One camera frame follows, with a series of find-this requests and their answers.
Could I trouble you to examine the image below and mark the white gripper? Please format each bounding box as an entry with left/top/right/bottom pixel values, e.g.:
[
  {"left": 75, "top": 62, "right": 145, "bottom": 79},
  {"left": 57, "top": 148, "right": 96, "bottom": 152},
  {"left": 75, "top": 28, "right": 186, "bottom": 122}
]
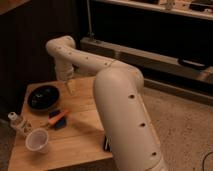
[{"left": 55, "top": 60, "right": 74, "bottom": 95}]

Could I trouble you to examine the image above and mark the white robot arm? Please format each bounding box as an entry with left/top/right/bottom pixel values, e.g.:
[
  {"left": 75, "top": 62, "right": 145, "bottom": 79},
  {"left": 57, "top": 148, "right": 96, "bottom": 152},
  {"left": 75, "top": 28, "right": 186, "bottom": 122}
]
[{"left": 46, "top": 36, "right": 169, "bottom": 171}]

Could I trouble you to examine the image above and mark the black bowl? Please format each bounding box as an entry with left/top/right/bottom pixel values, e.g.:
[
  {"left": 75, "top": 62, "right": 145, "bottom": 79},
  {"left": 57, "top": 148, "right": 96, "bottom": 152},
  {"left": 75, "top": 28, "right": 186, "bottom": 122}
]
[{"left": 27, "top": 85, "right": 60, "bottom": 110}]

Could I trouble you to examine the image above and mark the orange blue brush tool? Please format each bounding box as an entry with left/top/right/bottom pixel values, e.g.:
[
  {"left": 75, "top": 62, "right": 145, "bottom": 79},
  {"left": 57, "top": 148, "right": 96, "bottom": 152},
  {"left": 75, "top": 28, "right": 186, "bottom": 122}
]
[{"left": 43, "top": 109, "right": 69, "bottom": 130}]

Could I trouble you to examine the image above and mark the vertical metal rod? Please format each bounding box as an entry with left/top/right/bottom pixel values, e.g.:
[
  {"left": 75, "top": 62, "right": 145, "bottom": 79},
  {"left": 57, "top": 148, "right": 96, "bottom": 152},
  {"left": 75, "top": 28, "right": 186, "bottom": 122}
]
[{"left": 86, "top": 0, "right": 94, "bottom": 41}]

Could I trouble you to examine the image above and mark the clear plastic cup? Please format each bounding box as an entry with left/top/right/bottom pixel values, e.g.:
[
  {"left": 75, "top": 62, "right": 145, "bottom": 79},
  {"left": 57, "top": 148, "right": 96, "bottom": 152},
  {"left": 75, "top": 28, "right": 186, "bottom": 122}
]
[{"left": 25, "top": 128, "right": 49, "bottom": 153}]

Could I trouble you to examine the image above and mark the wooden shelf board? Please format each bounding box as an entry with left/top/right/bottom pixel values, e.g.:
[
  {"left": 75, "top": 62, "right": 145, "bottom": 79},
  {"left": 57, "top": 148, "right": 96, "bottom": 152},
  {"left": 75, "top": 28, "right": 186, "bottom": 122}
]
[{"left": 96, "top": 0, "right": 213, "bottom": 21}]

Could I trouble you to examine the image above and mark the black cable on floor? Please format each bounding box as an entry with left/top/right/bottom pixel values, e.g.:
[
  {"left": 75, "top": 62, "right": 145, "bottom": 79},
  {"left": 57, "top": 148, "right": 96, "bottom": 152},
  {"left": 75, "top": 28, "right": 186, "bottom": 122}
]
[{"left": 201, "top": 150, "right": 213, "bottom": 171}]

